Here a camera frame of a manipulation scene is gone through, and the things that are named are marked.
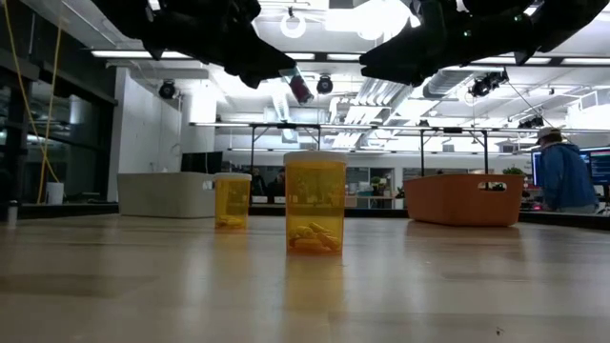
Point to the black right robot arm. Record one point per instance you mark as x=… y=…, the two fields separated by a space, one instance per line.
x=572 y=19

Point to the amber bottle yellow oval pills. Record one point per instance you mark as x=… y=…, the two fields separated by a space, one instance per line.
x=232 y=200

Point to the white plastic bin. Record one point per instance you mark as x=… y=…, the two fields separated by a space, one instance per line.
x=162 y=195

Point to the person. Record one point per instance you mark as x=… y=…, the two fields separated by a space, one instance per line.
x=258 y=185
x=276 y=185
x=564 y=176

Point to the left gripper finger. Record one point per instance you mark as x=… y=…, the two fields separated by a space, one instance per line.
x=252 y=80
x=262 y=57

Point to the black background workstation frame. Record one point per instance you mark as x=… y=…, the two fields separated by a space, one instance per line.
x=286 y=126

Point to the black aluminium table frame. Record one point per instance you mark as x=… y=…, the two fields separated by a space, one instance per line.
x=71 y=209

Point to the small green plant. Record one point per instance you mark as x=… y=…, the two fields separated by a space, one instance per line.
x=514 y=171

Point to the orange plastic bin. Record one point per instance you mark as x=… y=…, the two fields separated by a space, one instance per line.
x=453 y=200

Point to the lit computer monitor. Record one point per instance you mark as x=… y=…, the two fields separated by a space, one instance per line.
x=600 y=167

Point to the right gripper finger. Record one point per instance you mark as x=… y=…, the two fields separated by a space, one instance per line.
x=410 y=52
x=400 y=77

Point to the black ceiling spotlight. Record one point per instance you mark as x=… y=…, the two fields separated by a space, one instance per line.
x=167 y=89
x=324 y=85
x=486 y=85

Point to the white cup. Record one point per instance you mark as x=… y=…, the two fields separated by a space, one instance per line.
x=54 y=193

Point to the large amber pill bottle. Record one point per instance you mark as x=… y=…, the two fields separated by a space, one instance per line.
x=314 y=200

